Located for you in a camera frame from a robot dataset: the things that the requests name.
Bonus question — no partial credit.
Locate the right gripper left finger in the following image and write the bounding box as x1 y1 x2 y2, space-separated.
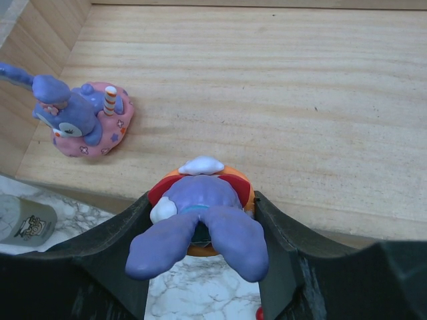
1 195 151 320

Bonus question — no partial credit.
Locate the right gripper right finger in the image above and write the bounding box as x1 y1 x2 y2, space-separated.
255 193 426 320

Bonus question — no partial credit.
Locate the purple bunny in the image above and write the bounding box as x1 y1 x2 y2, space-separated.
125 155 269 283
1 62 134 157

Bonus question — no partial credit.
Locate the wooden two-tier shelf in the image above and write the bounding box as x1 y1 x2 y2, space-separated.
1 1 426 239

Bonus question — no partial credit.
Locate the grey cup with print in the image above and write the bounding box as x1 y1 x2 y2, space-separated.
1 195 57 247

